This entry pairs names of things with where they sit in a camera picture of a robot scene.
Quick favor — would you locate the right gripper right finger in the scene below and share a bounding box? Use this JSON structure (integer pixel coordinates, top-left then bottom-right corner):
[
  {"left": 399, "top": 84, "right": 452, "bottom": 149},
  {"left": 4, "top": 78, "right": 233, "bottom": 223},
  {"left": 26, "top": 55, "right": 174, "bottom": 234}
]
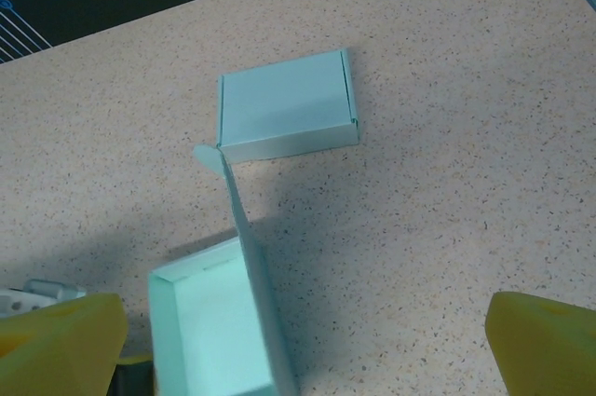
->
[{"left": 484, "top": 292, "right": 596, "bottom": 396}]

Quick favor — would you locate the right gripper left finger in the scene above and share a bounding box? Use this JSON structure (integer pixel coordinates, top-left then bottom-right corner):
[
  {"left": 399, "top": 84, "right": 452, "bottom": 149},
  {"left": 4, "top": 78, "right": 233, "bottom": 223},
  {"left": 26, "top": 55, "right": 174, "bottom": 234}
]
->
[{"left": 0, "top": 293, "right": 129, "bottom": 396}]

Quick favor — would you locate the light blue paper box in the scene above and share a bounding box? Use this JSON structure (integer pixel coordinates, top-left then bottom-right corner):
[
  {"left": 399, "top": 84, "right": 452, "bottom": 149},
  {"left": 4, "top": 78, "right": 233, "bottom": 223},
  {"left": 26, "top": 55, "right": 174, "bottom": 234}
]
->
[
  {"left": 216, "top": 47, "right": 360, "bottom": 165},
  {"left": 147, "top": 143, "right": 299, "bottom": 396}
]

